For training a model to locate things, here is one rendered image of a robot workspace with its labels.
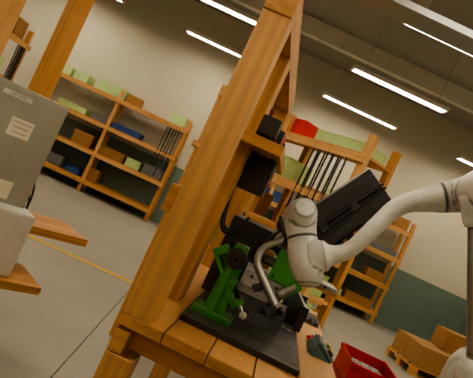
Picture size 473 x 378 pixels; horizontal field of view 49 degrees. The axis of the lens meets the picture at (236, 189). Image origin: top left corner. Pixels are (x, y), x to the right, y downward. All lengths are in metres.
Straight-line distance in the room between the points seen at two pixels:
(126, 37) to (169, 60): 1.02
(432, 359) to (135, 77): 7.74
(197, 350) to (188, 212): 0.39
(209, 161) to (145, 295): 0.43
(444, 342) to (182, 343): 7.35
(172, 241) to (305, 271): 0.45
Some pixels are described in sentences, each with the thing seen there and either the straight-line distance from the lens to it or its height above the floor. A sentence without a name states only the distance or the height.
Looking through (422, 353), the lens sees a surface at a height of 0.34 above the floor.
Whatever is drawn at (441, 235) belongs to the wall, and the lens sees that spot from 12.06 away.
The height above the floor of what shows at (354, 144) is 2.18.
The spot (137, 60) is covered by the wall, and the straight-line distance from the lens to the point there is 11.53.
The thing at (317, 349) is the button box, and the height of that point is 0.93.
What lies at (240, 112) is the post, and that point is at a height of 1.55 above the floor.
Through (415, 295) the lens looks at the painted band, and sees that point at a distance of 12.04.
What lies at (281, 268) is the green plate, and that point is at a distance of 2.12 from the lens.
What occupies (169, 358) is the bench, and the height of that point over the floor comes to 0.79.
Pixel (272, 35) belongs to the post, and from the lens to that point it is 1.57.
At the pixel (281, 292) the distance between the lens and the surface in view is 2.07.
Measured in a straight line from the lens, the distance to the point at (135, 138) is 10.67.
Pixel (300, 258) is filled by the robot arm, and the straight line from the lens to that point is 1.71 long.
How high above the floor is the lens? 1.34
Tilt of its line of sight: level
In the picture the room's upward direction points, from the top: 25 degrees clockwise
